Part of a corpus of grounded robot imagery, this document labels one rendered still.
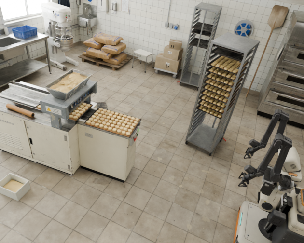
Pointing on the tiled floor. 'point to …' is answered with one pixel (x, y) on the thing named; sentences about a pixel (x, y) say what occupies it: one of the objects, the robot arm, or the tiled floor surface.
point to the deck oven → (292, 75)
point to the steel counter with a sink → (11, 53)
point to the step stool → (144, 57)
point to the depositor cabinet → (34, 135)
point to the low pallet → (104, 61)
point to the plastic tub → (13, 186)
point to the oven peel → (273, 22)
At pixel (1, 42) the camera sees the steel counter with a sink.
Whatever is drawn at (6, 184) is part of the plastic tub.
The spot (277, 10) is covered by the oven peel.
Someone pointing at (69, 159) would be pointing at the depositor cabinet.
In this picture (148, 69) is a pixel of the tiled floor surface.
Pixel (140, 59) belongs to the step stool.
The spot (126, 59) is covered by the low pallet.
